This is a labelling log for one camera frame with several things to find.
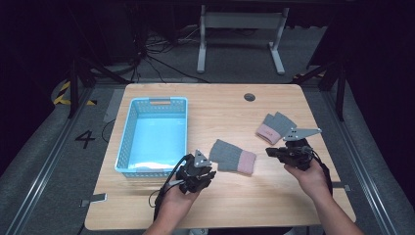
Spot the small metal table bracket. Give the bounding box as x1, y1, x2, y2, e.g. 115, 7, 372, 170
332, 181, 352, 193
79, 192, 109, 209

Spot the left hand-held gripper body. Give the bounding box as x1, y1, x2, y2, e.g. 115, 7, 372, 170
176, 149, 213, 195

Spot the bundle of black floor cables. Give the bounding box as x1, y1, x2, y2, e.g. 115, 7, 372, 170
129, 25, 210, 84

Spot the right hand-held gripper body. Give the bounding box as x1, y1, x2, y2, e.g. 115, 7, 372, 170
278, 127, 323, 171

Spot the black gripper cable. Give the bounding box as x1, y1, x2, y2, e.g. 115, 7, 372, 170
148, 153, 196, 221
304, 146, 335, 197

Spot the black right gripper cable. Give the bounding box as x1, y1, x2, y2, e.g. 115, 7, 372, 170
304, 146, 335, 197

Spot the white metal table frame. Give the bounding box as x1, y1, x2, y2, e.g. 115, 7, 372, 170
196, 4, 291, 75

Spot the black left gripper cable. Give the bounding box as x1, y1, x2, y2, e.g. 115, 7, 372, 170
148, 153, 196, 221

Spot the yellow black hazard tape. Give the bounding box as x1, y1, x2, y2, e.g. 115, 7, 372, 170
53, 80, 98, 107

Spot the thin black floor cable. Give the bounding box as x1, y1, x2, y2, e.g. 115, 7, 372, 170
101, 118, 117, 144

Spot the person's left hand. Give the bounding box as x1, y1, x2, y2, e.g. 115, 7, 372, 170
161, 182, 201, 212

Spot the light blue plastic basket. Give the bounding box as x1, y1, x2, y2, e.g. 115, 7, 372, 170
114, 96, 189, 179

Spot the black metal stand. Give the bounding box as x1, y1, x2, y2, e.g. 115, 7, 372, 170
293, 58, 347, 122
67, 55, 132, 119

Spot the person's right hand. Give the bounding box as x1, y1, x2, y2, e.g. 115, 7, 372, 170
283, 159, 330, 201

